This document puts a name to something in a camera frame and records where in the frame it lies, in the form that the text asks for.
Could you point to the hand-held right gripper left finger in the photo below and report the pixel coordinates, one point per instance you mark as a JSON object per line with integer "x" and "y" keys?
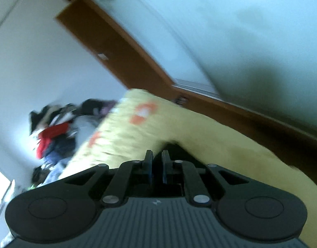
{"x": 150, "y": 169}

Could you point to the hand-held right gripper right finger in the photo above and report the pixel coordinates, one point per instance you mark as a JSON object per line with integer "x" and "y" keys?
{"x": 164, "y": 170}

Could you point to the black pants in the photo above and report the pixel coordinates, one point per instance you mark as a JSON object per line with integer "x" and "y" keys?
{"x": 179, "y": 152}

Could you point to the yellow printed bedsheet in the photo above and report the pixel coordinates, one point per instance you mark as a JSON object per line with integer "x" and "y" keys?
{"x": 225, "y": 149}

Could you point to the grey cloth bundle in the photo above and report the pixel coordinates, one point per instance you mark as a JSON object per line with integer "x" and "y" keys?
{"x": 83, "y": 128}

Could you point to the black bag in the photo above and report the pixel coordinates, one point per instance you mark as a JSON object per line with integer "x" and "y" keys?
{"x": 93, "y": 106}

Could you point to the blue blanket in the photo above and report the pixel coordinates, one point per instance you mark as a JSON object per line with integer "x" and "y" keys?
{"x": 51, "y": 177}

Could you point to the pile of clothes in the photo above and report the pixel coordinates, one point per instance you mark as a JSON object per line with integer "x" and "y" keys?
{"x": 53, "y": 137}

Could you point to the brown wooden door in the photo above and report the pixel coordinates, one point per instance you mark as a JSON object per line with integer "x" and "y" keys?
{"x": 127, "y": 56}

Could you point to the window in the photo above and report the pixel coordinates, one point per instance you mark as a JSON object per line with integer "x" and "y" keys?
{"x": 2, "y": 199}

